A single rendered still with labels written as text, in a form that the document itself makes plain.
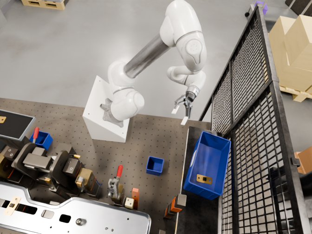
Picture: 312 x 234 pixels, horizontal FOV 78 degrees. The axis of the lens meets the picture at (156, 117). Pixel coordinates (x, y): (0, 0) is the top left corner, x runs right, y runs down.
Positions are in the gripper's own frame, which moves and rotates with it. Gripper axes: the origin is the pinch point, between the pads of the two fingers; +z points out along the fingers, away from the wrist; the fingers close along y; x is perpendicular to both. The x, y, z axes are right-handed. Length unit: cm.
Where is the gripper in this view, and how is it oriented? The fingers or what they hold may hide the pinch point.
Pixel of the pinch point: (178, 118)
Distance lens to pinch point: 133.8
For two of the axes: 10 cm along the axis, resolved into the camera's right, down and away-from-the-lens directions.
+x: -7.0, -1.1, 7.0
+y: 5.4, 5.7, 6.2
